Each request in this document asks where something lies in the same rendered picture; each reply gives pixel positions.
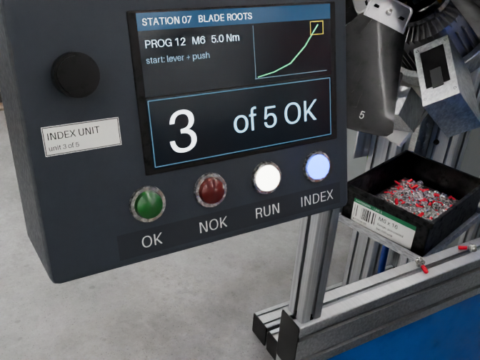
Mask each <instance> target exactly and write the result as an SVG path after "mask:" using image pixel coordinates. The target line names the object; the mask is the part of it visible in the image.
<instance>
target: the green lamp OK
mask: <svg viewBox="0 0 480 360"><path fill-rule="evenodd" d="M165 206H166V199H165V196H164V194H163V193H162V192H161V190H160V189H158V188H157V187H155V186H149V185H148V186H142V187H140V188H139V189H137V190H136V191H135V192H134V193H133V194H132V195H131V198H130V201H129V210H130V212H131V215H132V216H133V217H134V218H135V219H137V220H139V221H142V222H151V221H155V220H156V219H158V218H159V217H160V216H161V215H162V214H163V212H164V209H165Z"/></svg>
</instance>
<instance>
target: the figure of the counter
mask: <svg viewBox="0 0 480 360"><path fill-rule="evenodd" d="M146 111H147V117H148V124H149V136H150V142H151V155H152V161H153V168H154V170H155V169H162V168H166V167H170V166H177V165H182V164H188V163H192V162H196V161H203V160H207V159H214V158H216V144H215V136H214V118H213V109H212V100H211V91H204V92H198V93H192V94H182V95H176V96H165V97H159V98H153V99H146Z"/></svg>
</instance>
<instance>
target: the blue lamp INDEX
mask: <svg viewBox="0 0 480 360"><path fill-rule="evenodd" d="M330 165H331V164H330V160H329V157H328V156H327V155H326V154H325V153H324V152H322V151H313V152H311V153H310V154H309V155H308V156H307V157H306V159H305V161H304V165H303V172H304V176H305V177H306V178H307V179H308V180H309V181H312V182H319V181H322V180H323V179H325V178H326V176H327V175H328V173H329V170H330Z"/></svg>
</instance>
